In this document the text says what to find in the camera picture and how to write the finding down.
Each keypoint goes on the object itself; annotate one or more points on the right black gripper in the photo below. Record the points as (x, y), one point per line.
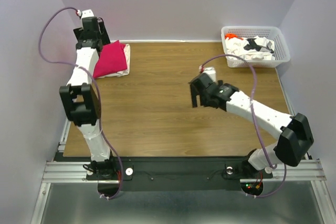
(195, 94)

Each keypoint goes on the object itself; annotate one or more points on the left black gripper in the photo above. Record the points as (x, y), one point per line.
(103, 34)

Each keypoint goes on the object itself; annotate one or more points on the pink t-shirt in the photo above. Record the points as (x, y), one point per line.
(112, 60)

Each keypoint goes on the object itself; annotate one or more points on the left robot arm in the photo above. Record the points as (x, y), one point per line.
(81, 101)

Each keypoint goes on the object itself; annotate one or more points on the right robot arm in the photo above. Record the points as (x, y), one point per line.
(292, 133)

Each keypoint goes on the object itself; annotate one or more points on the folded white t-shirt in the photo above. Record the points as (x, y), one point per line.
(127, 51)

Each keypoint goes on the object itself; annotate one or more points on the white crumpled shirt in basket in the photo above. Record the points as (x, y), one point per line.
(235, 46)

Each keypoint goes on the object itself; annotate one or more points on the orange garment in basket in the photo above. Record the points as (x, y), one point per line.
(230, 36)

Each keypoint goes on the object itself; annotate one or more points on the black white garment in basket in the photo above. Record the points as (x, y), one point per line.
(252, 45)

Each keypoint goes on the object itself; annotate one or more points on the white plastic basket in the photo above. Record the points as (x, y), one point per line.
(281, 54)

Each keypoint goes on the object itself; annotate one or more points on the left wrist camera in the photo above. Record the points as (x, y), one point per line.
(84, 13)

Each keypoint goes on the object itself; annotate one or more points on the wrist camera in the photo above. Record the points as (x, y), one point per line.
(210, 71)
(84, 13)

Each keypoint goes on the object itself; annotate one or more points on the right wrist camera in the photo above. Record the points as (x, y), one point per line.
(210, 71)

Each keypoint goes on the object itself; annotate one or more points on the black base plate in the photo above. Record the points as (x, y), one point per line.
(174, 173)

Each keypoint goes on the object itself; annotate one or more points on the aluminium frame rail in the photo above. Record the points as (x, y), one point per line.
(73, 172)

